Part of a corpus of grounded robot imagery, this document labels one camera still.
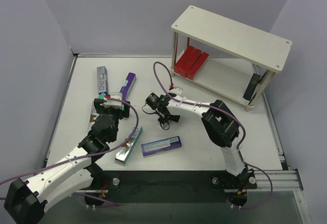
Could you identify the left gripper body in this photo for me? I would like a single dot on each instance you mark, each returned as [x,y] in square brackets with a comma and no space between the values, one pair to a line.
[125,113]

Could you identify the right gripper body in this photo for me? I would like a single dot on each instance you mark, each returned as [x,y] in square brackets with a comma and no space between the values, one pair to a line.
[165,117]

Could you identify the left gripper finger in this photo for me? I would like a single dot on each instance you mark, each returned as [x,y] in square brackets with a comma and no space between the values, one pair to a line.
[98,104]
[125,109]

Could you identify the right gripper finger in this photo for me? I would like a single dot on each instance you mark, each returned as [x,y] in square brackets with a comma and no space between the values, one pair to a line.
[164,123]
[174,118]

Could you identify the purple toothpaste box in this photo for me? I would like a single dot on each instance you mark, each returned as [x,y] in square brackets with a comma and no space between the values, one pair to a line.
[163,145]
[128,85]

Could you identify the red toothpaste box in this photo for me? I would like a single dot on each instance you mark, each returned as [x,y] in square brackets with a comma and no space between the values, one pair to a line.
[189,62]
[197,65]
[183,59]

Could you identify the black toothpaste box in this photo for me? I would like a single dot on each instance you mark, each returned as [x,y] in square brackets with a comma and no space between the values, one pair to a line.
[251,87]

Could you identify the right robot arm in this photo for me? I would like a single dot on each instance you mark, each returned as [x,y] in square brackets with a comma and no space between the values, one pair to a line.
[219,122]

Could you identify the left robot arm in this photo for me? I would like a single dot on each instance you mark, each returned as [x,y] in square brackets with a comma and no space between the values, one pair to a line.
[23,201]

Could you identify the white two-tier shelf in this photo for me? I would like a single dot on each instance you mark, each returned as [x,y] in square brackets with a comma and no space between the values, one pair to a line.
[236,51]

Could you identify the silver Rio box left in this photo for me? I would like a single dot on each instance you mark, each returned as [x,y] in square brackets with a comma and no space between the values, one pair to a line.
[93,117]

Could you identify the silver rio box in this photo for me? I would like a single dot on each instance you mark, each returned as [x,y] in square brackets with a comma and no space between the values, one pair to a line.
[93,117]
[102,80]
[125,151]

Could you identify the teal toothpaste box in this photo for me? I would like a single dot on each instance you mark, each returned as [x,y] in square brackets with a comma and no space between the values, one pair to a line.
[102,97]

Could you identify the purple toothpaste box flat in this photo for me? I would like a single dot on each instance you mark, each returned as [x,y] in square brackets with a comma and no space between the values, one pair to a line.
[163,145]

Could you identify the silver Rio box bottom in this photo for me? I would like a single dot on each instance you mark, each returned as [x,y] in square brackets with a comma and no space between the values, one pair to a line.
[125,151]

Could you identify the silver Rio box top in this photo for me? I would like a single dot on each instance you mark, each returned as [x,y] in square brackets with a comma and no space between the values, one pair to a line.
[102,80]

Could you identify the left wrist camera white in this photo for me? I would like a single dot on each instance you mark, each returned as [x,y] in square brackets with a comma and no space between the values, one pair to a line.
[113,100]

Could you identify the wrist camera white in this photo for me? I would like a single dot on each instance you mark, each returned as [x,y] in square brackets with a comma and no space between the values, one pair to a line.
[113,100]
[176,90]

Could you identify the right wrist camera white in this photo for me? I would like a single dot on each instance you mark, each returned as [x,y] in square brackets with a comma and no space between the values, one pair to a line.
[176,90]

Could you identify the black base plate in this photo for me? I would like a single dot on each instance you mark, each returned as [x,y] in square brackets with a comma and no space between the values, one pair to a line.
[172,187]

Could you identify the aluminium frame rail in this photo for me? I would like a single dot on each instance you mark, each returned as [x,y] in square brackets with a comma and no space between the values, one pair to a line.
[269,180]

